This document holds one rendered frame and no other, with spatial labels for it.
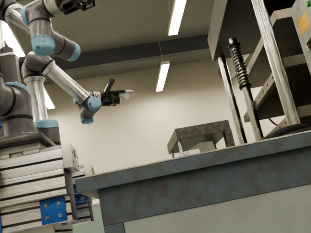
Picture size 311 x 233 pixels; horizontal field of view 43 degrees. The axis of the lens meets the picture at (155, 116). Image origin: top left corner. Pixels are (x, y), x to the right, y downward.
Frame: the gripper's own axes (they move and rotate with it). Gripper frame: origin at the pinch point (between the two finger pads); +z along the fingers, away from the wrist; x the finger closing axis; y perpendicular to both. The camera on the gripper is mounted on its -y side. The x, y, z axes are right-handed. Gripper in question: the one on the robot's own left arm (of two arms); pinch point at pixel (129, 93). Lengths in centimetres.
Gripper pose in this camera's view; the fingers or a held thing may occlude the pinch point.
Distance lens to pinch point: 247.2
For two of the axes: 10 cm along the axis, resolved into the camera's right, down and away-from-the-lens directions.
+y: 1.3, 9.8, -1.4
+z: 8.8, -0.5, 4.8
